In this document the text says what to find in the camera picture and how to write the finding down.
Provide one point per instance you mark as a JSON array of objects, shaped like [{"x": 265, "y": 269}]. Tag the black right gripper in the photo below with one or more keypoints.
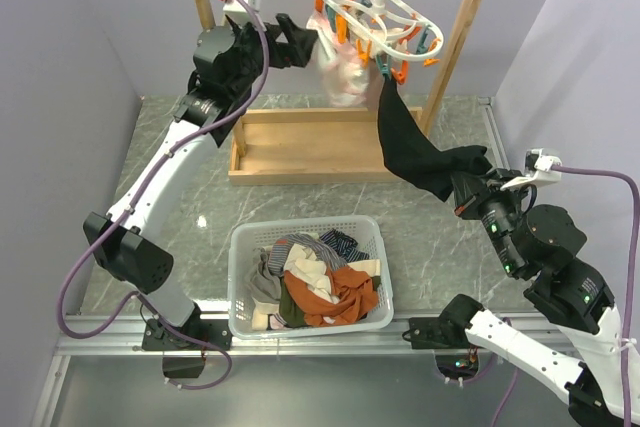
[{"x": 493, "y": 188}]

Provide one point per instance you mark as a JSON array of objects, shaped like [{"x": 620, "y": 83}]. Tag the pink beige underwear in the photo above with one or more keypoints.
[{"x": 346, "y": 81}]

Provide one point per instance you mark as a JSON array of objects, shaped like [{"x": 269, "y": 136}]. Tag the black underwear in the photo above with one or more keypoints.
[{"x": 412, "y": 157}]

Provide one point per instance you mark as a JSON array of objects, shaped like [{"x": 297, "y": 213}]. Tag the wooden clothes rack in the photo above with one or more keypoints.
[{"x": 312, "y": 145}]

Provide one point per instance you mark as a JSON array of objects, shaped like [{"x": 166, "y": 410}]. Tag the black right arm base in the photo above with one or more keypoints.
[{"x": 456, "y": 359}]

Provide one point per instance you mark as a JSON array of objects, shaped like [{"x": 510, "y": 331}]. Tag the cream white garment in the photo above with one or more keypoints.
[{"x": 303, "y": 264}]

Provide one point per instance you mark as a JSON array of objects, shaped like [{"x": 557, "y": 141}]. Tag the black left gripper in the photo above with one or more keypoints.
[{"x": 298, "y": 50}]

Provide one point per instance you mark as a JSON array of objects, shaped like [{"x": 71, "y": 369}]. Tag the white plastic laundry basket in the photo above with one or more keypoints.
[{"x": 277, "y": 238}]

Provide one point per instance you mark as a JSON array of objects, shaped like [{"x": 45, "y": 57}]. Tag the navy striped garment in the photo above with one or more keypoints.
[{"x": 344, "y": 245}]

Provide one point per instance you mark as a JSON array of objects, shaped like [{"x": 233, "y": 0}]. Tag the grey garment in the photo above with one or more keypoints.
[{"x": 263, "y": 286}]

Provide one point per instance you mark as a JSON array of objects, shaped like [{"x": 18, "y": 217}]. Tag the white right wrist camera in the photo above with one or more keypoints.
[{"x": 539, "y": 171}]

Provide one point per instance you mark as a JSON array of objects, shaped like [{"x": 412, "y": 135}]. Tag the orange brown garment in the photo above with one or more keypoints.
[{"x": 315, "y": 296}]

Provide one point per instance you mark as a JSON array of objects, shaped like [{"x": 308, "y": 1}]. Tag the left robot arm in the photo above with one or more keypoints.
[{"x": 124, "y": 240}]

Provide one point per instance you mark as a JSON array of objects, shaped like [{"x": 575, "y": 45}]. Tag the white clip hanger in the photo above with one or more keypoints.
[{"x": 390, "y": 33}]

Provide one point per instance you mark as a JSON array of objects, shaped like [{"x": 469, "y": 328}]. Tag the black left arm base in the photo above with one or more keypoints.
[{"x": 185, "y": 350}]

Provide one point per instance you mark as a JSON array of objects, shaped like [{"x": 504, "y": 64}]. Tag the aluminium mounting rail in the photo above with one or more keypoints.
[{"x": 124, "y": 337}]

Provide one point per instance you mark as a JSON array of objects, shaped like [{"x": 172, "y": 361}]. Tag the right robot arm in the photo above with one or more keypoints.
[{"x": 540, "y": 244}]

